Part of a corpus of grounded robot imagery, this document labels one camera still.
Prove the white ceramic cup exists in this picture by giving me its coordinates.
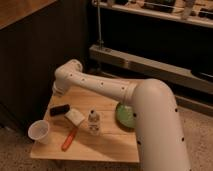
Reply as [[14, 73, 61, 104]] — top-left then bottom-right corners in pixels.
[[28, 120, 51, 144]]

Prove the metal shelf rack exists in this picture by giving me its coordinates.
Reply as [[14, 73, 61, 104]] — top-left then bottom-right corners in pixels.
[[88, 5, 213, 116]]

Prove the small clear glue bottle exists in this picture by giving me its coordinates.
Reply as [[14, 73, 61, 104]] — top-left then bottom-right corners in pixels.
[[88, 110, 100, 135]]

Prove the black eraser block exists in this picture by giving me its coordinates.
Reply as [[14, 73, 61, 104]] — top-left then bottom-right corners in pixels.
[[50, 104, 70, 116]]

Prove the wooden table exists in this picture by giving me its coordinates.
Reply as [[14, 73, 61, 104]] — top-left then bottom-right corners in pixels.
[[30, 86, 139, 163]]

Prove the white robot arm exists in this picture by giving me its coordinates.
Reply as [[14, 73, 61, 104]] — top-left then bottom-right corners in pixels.
[[53, 59, 192, 171]]

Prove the orange handled brush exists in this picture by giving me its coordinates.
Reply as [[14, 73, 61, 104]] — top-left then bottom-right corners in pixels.
[[61, 108, 85, 151]]

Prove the green round plate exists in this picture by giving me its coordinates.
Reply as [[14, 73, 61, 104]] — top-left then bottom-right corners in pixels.
[[115, 103, 135, 129]]

